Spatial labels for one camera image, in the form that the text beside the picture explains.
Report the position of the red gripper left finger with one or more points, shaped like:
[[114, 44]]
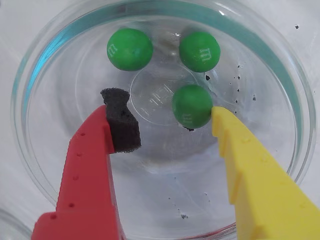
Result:
[[85, 187]]

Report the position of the green round pill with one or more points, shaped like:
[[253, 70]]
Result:
[[130, 49], [192, 106], [199, 51]]

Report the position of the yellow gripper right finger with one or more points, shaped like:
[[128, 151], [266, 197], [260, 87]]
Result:
[[262, 195]]

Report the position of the clear glass bowl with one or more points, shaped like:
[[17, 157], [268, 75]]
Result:
[[75, 75], [10, 225]]

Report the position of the pale grey tablecloth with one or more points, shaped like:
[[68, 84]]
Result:
[[10, 15]]

